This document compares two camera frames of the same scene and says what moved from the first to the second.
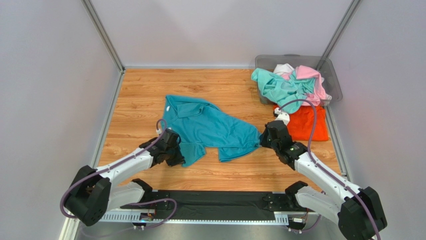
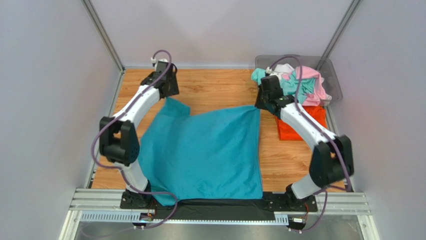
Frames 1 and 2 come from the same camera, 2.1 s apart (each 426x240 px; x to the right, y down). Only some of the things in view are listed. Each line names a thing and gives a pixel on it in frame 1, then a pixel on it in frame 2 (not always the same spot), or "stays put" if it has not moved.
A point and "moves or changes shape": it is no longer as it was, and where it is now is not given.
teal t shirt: [199, 125] moves or changes shape
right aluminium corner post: [340, 31] stays put
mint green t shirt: [280, 91] stays put
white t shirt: [281, 69] stays put
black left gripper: [179, 158] -> [174, 89]
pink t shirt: [303, 72] stays put
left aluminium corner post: [104, 35] stays put
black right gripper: [268, 136] -> [263, 103]
